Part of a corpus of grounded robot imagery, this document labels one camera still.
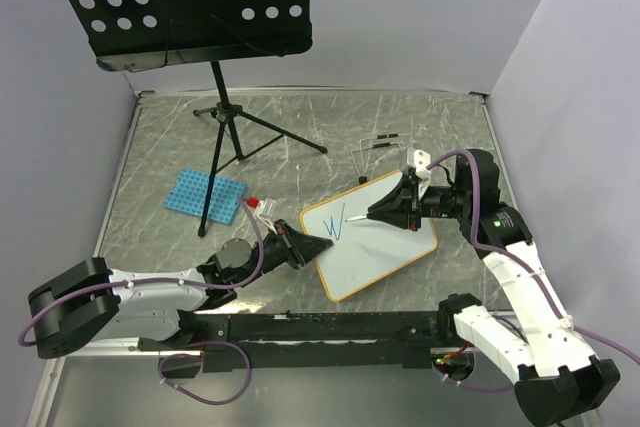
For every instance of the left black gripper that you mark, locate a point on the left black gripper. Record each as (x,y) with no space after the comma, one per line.
(298,248)

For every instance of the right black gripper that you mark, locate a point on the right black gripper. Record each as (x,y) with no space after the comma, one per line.
(403,205)

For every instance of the white blue whiteboard marker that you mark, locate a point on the white blue whiteboard marker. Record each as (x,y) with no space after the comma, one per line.
(357,218)

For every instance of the yellow framed whiteboard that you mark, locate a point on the yellow framed whiteboard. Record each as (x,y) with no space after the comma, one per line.
(363,252)

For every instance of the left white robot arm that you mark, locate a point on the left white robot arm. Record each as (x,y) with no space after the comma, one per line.
(91,302)

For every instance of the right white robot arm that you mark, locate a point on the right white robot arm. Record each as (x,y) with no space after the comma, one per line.
(555,373)

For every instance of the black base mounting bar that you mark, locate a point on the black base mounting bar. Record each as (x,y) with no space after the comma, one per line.
(303,340)

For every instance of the blue studded building plate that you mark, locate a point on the blue studded building plate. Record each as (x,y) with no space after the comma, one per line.
(189,192)

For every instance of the black perforated music stand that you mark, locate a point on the black perforated music stand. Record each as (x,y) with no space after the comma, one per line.
(142,35)

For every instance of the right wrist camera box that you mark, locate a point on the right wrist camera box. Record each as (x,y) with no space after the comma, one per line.
(416,162)

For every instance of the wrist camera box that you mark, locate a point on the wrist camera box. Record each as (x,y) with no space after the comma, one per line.
(416,162)
(263,208)

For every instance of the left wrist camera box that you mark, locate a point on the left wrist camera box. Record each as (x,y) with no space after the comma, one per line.
(263,208)

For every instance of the wire whiteboard easel stand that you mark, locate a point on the wire whiteboard easel stand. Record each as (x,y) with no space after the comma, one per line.
(380,141)

